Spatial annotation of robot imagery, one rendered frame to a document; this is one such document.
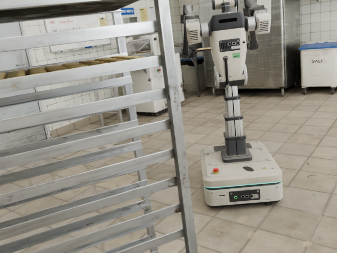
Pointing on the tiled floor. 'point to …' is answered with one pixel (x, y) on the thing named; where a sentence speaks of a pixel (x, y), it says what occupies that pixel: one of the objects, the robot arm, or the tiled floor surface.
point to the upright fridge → (264, 47)
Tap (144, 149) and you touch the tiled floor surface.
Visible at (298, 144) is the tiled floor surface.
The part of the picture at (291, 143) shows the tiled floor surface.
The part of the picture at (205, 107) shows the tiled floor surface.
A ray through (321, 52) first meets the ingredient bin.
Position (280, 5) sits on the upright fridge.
